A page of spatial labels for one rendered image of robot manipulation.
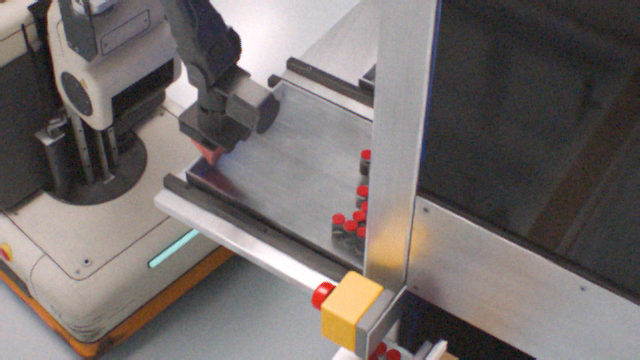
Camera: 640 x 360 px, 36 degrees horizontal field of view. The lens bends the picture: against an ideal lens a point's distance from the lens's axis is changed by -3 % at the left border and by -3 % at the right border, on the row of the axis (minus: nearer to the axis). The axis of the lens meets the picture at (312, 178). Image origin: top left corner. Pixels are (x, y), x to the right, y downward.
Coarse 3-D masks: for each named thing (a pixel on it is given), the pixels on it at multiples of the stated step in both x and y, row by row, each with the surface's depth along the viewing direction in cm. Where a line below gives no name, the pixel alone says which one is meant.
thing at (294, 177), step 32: (288, 96) 175; (288, 128) 171; (320, 128) 171; (352, 128) 170; (224, 160) 166; (256, 160) 166; (288, 160) 166; (320, 160) 166; (352, 160) 166; (224, 192) 157; (256, 192) 161; (288, 192) 161; (320, 192) 161; (352, 192) 161; (288, 224) 157; (320, 224) 157; (352, 256) 153
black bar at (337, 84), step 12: (288, 60) 180; (300, 60) 180; (300, 72) 179; (312, 72) 177; (324, 72) 177; (324, 84) 177; (336, 84) 176; (348, 84) 175; (348, 96) 176; (360, 96) 174; (372, 96) 173
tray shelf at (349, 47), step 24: (360, 0) 194; (336, 24) 189; (360, 24) 189; (312, 48) 185; (336, 48) 185; (360, 48) 185; (288, 72) 180; (336, 72) 180; (360, 72) 180; (336, 96) 176; (168, 192) 161; (192, 216) 158; (216, 216) 158; (216, 240) 157; (240, 240) 155; (264, 264) 153; (288, 264) 152; (312, 288) 149; (408, 336) 143
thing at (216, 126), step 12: (192, 108) 158; (204, 108) 152; (180, 120) 156; (192, 120) 156; (204, 120) 153; (216, 120) 152; (228, 120) 153; (204, 132) 155; (216, 132) 154; (228, 132) 155; (240, 132) 156; (216, 144) 154; (228, 144) 154
